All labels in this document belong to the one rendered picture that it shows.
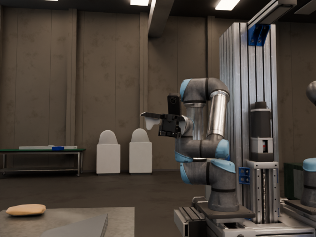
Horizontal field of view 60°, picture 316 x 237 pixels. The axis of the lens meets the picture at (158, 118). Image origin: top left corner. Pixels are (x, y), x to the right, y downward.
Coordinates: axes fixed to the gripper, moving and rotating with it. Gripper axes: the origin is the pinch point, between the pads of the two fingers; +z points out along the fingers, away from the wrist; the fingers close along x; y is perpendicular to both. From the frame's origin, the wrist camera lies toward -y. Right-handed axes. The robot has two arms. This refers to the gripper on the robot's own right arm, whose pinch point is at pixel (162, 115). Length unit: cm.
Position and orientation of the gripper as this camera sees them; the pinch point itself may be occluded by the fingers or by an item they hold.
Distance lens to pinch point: 87.4
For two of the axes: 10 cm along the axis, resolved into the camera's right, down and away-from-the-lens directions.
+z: -3.2, -0.5, -9.4
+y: -1.3, 9.9, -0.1
